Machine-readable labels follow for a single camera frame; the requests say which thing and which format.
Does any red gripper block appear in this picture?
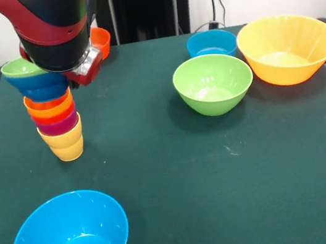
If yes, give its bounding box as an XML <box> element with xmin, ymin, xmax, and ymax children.
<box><xmin>60</xmin><ymin>48</ymin><xmax>110</xmax><ymax>90</ymax></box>

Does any red plastic bowl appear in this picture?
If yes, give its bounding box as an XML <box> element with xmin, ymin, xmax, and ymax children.
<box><xmin>87</xmin><ymin>25</ymin><xmax>115</xmax><ymax>63</ymax></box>

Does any dark blue bowl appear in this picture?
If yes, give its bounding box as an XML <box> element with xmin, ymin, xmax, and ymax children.
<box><xmin>4</xmin><ymin>65</ymin><xmax>72</xmax><ymax>109</ymax></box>

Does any orange ribbed plastic cup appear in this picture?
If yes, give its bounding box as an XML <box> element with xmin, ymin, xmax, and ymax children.
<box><xmin>22</xmin><ymin>87</ymin><xmax>76</xmax><ymax>122</ymax></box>

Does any red plastic cup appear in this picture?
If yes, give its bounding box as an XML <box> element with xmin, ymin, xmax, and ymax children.
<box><xmin>28</xmin><ymin>99</ymin><xmax>79</xmax><ymax>128</ymax></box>

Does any purple plastic cup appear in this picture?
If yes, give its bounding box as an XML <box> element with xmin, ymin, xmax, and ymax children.
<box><xmin>34</xmin><ymin>109</ymin><xmax>82</xmax><ymax>139</ymax></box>

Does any small green ribbed bowl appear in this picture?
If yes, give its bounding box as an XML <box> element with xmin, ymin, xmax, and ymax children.
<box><xmin>0</xmin><ymin>53</ymin><xmax>47</xmax><ymax>82</ymax></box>

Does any yellow ribbed plastic cup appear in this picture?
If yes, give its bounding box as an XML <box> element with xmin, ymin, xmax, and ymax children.
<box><xmin>35</xmin><ymin>112</ymin><xmax>88</xmax><ymax>166</ymax></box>

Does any large light blue bowl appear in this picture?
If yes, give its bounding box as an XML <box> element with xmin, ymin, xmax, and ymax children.
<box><xmin>2</xmin><ymin>183</ymin><xmax>133</xmax><ymax>244</ymax></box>

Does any small light blue bowl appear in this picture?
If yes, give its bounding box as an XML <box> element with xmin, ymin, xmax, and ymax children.
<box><xmin>184</xmin><ymin>25</ymin><xmax>240</xmax><ymax>64</ymax></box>

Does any large green bowl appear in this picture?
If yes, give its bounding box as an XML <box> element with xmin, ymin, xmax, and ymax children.
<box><xmin>169</xmin><ymin>48</ymin><xmax>259</xmax><ymax>122</ymax></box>

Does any dark green tablecloth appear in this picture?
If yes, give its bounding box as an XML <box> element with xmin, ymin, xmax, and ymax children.
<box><xmin>0</xmin><ymin>8</ymin><xmax>326</xmax><ymax>244</ymax></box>

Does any large yellow bowl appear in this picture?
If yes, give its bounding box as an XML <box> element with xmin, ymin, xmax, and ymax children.
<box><xmin>233</xmin><ymin>6</ymin><xmax>326</xmax><ymax>94</ymax></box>

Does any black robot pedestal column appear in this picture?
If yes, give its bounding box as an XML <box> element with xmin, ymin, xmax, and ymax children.
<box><xmin>92</xmin><ymin>0</ymin><xmax>200</xmax><ymax>49</ymax></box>

